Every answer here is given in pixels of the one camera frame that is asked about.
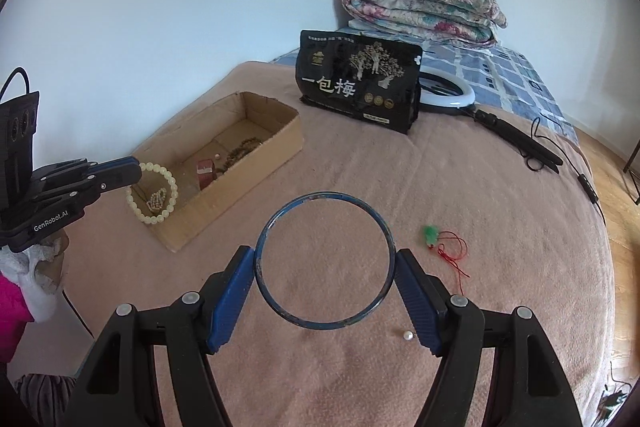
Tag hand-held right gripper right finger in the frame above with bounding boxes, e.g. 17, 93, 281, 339
393, 248, 583, 427

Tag pale yellow bead bracelet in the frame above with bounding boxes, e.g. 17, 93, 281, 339
125, 162, 180, 224

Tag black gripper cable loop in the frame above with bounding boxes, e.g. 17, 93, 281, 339
0, 67, 31, 102

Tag person's striped pants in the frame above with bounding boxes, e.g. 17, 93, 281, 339
12, 372, 83, 427

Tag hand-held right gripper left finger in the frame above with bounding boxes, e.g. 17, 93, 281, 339
64, 245, 256, 427

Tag pink-brown blanket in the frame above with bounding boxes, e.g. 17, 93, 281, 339
50, 59, 616, 427

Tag dark blue bangle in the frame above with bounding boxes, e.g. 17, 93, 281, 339
254, 192, 396, 329

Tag green pendant on red cord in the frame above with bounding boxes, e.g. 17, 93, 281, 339
421, 225, 472, 295

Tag person's left hand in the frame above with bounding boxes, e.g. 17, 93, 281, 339
40, 231, 69, 295

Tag blue patterned bed sheet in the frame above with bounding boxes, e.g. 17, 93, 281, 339
270, 24, 581, 145

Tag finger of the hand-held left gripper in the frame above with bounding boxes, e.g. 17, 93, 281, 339
30, 172, 143, 215
32, 156, 142, 188

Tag cardboard box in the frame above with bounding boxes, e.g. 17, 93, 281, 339
131, 91, 304, 254

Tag folded floral quilt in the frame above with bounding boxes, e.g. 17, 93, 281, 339
341, 0, 508, 48

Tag white ring light with handle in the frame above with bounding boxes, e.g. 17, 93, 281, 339
417, 72, 565, 174

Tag black snack bag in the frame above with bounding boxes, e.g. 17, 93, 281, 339
298, 29, 424, 135

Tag red strap wristwatch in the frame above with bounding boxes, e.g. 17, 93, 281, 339
196, 158, 216, 192

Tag brown wooden bead necklace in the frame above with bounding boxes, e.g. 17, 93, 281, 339
215, 137, 265, 178

